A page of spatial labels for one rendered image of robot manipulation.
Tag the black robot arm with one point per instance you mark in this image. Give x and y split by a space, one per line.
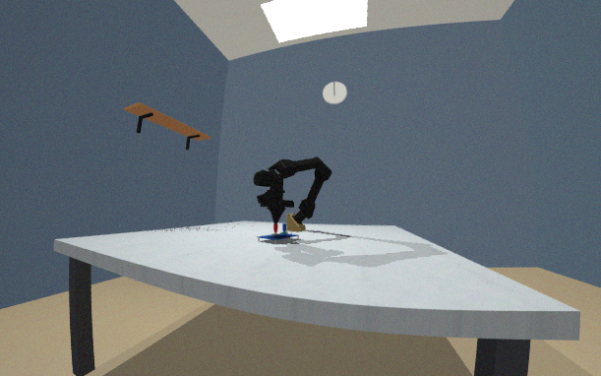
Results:
287 168

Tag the blue circuit board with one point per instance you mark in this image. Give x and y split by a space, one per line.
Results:
274 236

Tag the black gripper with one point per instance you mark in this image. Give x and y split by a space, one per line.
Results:
277 207

